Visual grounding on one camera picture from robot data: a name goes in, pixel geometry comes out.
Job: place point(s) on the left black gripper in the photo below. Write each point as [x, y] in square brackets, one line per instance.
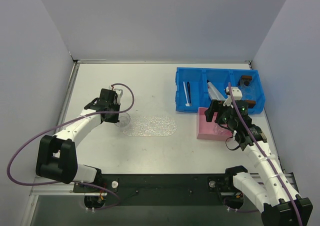
[111, 114]

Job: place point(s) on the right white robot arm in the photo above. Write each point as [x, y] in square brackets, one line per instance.
[279, 203]

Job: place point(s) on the black toothbrush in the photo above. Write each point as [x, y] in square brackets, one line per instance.
[189, 102]

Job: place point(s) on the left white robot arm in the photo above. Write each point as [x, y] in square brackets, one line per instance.
[57, 157]

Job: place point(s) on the clear textured oval tray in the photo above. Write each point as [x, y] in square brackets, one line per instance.
[150, 126]

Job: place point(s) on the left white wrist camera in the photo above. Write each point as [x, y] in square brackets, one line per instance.
[119, 93]

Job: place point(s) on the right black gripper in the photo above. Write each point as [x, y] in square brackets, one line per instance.
[217, 110]

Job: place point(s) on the clear plastic cup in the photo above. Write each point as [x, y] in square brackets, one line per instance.
[123, 120]
[221, 131]

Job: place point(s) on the white toothbrush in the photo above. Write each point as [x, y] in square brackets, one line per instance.
[185, 91]

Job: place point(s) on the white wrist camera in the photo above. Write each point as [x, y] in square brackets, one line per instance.
[119, 93]
[237, 95]

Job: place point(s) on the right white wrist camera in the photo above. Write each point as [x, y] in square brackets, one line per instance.
[237, 95]

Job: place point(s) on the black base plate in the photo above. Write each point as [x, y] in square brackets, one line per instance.
[235, 200]

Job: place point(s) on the pink plastic box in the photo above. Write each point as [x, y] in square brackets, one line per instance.
[205, 130]

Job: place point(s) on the white toothpaste tube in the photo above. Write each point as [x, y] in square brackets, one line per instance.
[214, 93]

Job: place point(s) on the blue compartment bin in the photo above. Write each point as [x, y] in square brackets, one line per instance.
[197, 77]

